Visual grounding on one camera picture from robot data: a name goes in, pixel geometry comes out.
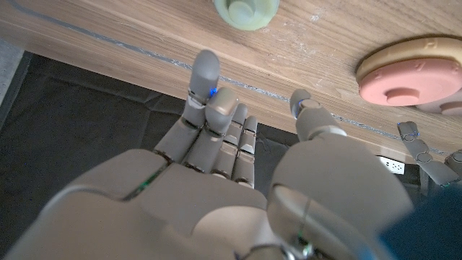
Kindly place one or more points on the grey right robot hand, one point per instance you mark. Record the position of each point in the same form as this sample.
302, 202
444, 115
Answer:
202, 206

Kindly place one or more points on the black backdrop cloth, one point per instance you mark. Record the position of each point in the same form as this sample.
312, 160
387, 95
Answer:
72, 126

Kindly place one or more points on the white power outlet box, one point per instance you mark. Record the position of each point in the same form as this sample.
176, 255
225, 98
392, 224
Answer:
391, 165

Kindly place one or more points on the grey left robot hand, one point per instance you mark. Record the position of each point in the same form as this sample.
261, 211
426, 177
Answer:
420, 157

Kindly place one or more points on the grey tape outline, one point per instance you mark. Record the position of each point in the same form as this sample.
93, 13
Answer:
245, 85

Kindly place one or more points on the blue right wrist clip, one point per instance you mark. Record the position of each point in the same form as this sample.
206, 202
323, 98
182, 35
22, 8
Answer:
429, 231

